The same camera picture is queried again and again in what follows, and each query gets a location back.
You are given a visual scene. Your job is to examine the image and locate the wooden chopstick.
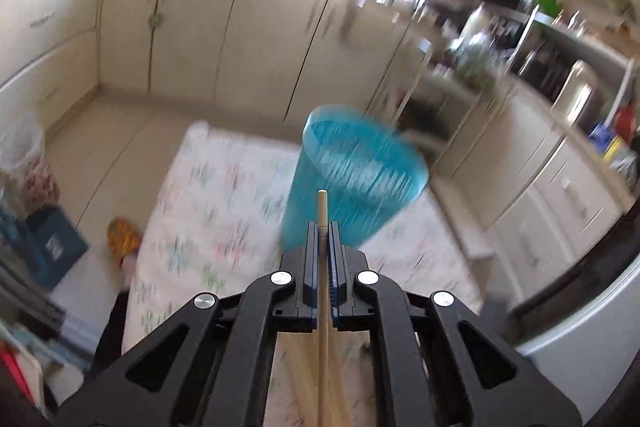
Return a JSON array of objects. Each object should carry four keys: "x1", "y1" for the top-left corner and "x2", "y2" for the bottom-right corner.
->
[{"x1": 317, "y1": 190, "x2": 330, "y2": 427}]

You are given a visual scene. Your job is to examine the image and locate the cream kitchen base cabinets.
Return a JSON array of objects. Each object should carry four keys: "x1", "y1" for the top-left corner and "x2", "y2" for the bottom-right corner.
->
[{"x1": 1, "y1": 0, "x2": 631, "y2": 296}]

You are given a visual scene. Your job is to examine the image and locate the floral white tablecloth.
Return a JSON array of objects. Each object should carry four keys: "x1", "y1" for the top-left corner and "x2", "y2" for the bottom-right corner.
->
[{"x1": 122, "y1": 121, "x2": 483, "y2": 350}]

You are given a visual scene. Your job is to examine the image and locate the dark blue box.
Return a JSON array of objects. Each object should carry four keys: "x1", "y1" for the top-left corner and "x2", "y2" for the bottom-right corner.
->
[{"x1": 25, "y1": 206, "x2": 89, "y2": 291}]

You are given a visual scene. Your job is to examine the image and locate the turquoise perforated plastic basket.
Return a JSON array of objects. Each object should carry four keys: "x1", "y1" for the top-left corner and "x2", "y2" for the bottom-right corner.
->
[{"x1": 280, "y1": 105, "x2": 428, "y2": 251}]

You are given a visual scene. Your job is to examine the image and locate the floral trash bin with bag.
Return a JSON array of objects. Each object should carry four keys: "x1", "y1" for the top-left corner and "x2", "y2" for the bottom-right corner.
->
[{"x1": 1, "y1": 113, "x2": 60, "y2": 218}]

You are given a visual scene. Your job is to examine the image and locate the white shelf trolley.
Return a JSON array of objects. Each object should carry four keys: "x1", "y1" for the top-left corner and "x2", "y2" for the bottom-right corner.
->
[{"x1": 367, "y1": 3, "x2": 530, "y2": 158}]

